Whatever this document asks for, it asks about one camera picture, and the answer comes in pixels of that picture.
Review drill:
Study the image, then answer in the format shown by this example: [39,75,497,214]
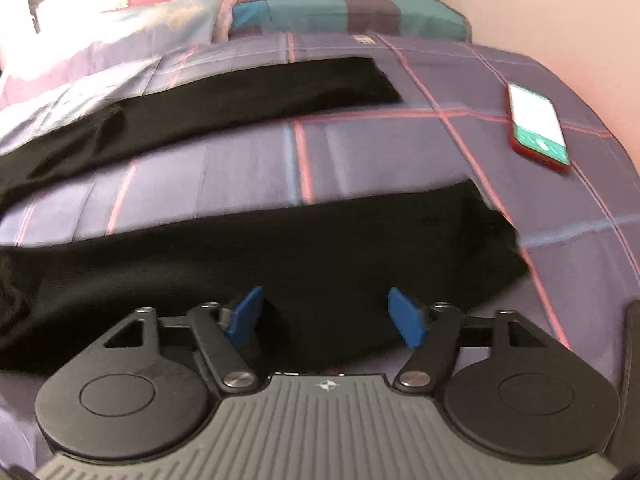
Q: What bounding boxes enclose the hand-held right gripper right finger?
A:
[388,287,551,395]

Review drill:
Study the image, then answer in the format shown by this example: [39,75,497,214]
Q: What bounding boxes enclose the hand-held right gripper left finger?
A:
[96,285,265,392]

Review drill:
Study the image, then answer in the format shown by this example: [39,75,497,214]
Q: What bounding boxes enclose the black pants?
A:
[0,56,532,378]

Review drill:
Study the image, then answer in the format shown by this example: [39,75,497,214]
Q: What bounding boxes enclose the purple plaid bed sheet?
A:
[0,31,640,471]

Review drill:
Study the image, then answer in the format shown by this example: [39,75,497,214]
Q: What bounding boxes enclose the red smartphone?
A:
[507,82,572,175]

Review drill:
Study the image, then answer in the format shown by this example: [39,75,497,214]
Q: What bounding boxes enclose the pale printed pillow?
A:
[0,0,251,86]

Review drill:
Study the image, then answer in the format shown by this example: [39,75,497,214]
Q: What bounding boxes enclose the teal striped pillow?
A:
[229,0,473,42]

